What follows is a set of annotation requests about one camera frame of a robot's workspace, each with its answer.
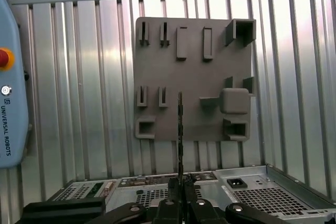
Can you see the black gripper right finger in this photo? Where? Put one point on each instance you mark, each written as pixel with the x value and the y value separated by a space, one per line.
pixel 202 212

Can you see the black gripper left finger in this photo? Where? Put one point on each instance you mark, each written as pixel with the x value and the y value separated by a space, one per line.
pixel 168 212

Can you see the blue RAM stick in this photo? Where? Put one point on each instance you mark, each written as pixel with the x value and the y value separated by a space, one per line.
pixel 180 129

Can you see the black open PC case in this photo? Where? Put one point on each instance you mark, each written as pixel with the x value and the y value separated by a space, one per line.
pixel 126 190

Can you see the grey power supply unit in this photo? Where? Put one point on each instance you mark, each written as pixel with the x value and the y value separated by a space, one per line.
pixel 262 197

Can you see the grey parts rack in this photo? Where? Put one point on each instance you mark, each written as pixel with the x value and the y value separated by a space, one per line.
pixel 194 77

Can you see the pale blue teach pendant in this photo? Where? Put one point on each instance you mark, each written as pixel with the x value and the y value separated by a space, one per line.
pixel 13 116

